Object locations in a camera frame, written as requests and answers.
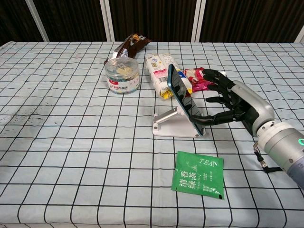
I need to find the green tea sachet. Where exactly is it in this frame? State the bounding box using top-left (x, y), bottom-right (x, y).
top-left (171, 150), bottom-right (225, 200)

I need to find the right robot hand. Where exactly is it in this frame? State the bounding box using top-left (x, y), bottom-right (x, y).
top-left (189, 68), bottom-right (275, 138)

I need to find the brown chocolate snack wrapper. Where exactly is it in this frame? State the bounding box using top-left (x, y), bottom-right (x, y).
top-left (103, 33), bottom-right (152, 65)

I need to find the black smartphone with teal edge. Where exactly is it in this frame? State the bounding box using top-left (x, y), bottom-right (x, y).
top-left (167, 63), bottom-right (207, 136)

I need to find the white black-checked tablecloth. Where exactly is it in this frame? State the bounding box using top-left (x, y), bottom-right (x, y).
top-left (0, 41), bottom-right (304, 228)

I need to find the white partition frame post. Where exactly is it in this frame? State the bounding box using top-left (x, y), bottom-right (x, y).
top-left (294, 26), bottom-right (304, 43)
top-left (25, 0), bottom-right (50, 42)
top-left (190, 0), bottom-right (207, 43)
top-left (99, 0), bottom-right (115, 42)

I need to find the white folding phone stand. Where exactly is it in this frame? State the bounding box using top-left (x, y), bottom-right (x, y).
top-left (152, 106), bottom-right (207, 138)

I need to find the red spouted drink pouch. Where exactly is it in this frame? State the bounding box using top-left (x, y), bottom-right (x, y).
top-left (182, 67), bottom-right (226, 93)

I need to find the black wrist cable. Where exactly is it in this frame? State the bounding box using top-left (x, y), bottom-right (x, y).
top-left (253, 142), bottom-right (283, 173)

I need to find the clear jar of binder clips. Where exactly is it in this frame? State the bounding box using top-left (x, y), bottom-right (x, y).
top-left (104, 57), bottom-right (140, 95)

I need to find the white and yellow food pack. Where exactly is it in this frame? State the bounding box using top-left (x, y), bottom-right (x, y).
top-left (144, 53), bottom-right (193, 100)

